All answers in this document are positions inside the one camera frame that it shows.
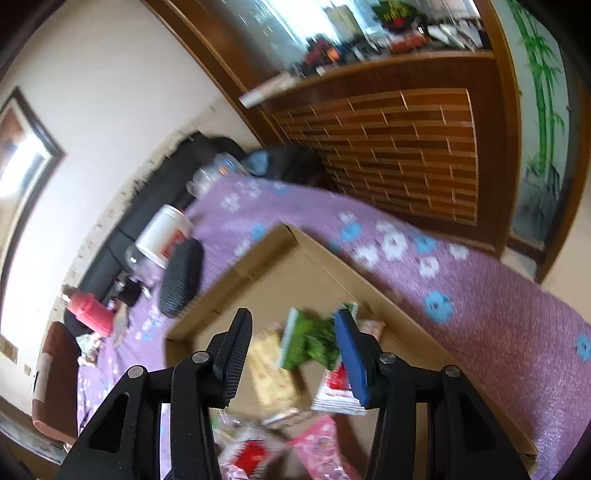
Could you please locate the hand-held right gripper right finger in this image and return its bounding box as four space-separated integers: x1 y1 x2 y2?
333 309 532 480

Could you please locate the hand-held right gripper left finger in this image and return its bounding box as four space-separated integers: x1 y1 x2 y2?
55 308 254 480

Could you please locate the white red snack packet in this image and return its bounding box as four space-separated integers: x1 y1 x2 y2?
217 425 289 480
311 360 370 416

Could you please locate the green snack packet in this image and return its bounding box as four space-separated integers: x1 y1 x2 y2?
278 302 361 371

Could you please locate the pink snack packet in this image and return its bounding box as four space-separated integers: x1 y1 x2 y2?
287 414 363 480

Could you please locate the cardboard box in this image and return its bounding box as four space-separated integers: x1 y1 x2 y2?
164 223 539 480

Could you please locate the yellow cracker bar packet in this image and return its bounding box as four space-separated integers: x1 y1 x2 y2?
249 325 305 409

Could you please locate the black glasses case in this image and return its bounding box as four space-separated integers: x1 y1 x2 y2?
158 240 204 319

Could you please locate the grey flat pouch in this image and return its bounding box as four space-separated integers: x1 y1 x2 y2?
111 305 132 349

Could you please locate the purple floral tablecloth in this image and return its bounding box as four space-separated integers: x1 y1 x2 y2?
76 173 591 480

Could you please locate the clear glass jar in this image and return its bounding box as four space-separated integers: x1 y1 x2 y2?
124 244 160 282

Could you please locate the white crumpled cloth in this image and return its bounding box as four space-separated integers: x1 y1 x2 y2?
78 335 105 367

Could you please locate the white plastic jar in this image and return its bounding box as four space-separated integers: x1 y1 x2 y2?
135 204 195 269

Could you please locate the pink thermos bottle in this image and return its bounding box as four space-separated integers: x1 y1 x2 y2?
62 286 116 337

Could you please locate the brown armchair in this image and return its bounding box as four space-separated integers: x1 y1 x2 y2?
31 320 84 439

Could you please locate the black sofa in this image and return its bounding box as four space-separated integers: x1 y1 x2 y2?
62 130 333 344

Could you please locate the clear labelled plastic bottle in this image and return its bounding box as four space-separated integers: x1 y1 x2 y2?
210 151 250 178

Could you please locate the wooden brick-pattern counter partition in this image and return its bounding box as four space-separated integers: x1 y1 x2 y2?
141 0 522 259

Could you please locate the long white box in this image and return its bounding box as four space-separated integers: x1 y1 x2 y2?
239 74 301 109

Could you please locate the framed horse painting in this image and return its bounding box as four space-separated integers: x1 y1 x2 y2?
0 87 65 287

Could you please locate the bamboo print glass panel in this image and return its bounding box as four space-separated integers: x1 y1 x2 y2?
505 0 591 250

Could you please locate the clutter of small counter items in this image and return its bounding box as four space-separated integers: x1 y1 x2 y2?
286 0 490 77

